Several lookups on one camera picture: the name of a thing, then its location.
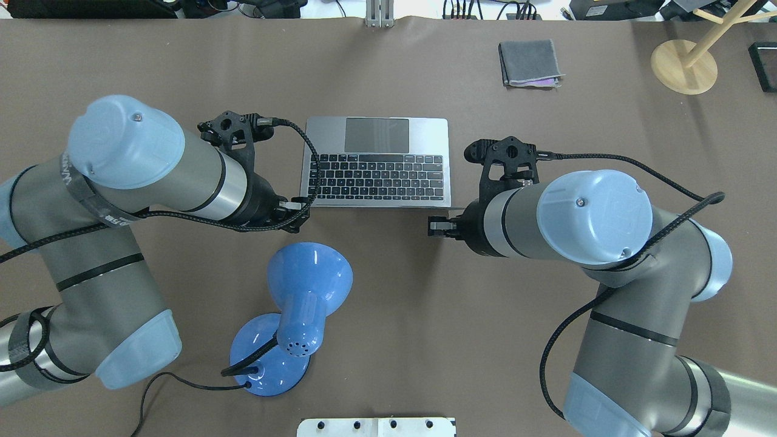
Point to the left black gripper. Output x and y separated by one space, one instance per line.
259 198

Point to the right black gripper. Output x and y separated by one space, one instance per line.
473 226

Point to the grey laptop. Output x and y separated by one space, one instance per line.
378 162

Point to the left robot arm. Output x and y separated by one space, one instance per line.
122 158

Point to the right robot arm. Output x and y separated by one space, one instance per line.
628 379

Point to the blue desk lamp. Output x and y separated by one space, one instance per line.
270 354

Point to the folded grey cloth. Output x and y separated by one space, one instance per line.
529 64

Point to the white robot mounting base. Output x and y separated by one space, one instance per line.
387 426

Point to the wooden stand with round base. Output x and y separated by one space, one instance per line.
687 67

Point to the black box at table edge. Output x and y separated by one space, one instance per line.
763 57

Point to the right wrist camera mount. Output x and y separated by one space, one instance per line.
507 165

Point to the aluminium profile post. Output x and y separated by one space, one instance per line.
379 13

